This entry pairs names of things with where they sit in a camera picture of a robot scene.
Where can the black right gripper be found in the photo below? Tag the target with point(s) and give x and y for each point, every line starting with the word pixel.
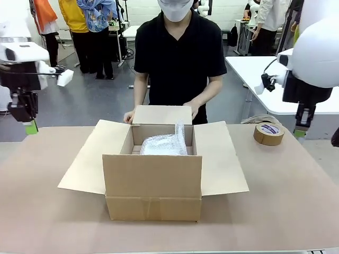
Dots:
pixel 299 94

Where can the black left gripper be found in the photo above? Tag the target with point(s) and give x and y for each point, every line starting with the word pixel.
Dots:
pixel 18 80

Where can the brown packing tape roll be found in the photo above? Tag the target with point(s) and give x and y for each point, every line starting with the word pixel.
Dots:
pixel 268 137

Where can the brown cardboard box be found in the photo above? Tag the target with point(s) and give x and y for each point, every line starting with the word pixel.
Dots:
pixel 152 180

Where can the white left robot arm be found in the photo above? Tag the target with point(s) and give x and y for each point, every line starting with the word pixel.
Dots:
pixel 23 53

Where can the person's right forearm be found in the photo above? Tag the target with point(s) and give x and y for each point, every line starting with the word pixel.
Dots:
pixel 140 98

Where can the person's left forearm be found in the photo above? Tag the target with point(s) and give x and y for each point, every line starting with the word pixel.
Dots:
pixel 209 91

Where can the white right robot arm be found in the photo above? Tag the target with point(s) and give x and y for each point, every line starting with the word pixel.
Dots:
pixel 315 39

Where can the person's right hand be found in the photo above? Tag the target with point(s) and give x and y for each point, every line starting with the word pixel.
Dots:
pixel 129 116

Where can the person's left hand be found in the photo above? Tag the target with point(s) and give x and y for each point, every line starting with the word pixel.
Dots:
pixel 194 107

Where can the beige cloth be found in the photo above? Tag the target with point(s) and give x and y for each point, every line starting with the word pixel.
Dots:
pixel 260 119

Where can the large white table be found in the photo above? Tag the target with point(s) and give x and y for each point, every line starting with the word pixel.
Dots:
pixel 254 79

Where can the person in lime trousers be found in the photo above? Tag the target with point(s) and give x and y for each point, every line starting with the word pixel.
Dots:
pixel 296 31

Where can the black tripod pole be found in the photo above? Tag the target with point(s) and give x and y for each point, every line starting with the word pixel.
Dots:
pixel 285 26

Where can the person in orange vest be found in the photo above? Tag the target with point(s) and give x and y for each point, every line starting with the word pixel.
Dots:
pixel 45 13

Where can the person in yellow top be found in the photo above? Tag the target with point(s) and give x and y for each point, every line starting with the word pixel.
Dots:
pixel 72 16

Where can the person in white jacket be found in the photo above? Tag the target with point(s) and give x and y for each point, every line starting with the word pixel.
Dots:
pixel 270 16

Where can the black backpack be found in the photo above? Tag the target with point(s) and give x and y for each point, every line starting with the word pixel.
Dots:
pixel 233 35

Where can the person in blue patterned shirt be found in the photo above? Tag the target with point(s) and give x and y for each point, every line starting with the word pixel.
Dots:
pixel 98 18

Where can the person in black shirt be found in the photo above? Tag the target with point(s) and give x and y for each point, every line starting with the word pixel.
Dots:
pixel 180 58

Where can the bubble wrapped clock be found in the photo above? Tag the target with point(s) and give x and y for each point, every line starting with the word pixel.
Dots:
pixel 164 145

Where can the white face mask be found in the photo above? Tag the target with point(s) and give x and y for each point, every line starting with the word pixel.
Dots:
pixel 174 10

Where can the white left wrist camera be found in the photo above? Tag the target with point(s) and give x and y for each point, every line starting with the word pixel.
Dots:
pixel 65 78

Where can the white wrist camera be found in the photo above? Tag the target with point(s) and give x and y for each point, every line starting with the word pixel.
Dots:
pixel 265 84
pixel 65 78

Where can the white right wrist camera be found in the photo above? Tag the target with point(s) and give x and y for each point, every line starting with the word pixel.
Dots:
pixel 265 84

